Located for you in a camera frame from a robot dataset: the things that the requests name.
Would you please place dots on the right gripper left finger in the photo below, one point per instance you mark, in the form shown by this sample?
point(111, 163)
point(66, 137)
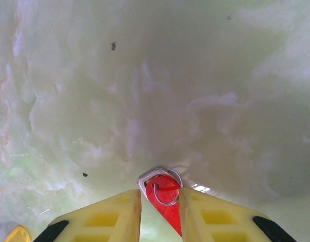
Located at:
point(107, 209)

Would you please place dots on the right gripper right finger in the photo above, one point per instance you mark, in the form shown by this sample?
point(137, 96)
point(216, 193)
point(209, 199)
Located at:
point(215, 209)

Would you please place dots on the red-capped key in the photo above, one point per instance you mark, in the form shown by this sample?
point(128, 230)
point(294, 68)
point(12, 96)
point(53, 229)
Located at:
point(167, 214)

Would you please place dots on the yellow-capped key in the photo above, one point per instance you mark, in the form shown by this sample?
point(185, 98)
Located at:
point(17, 235)

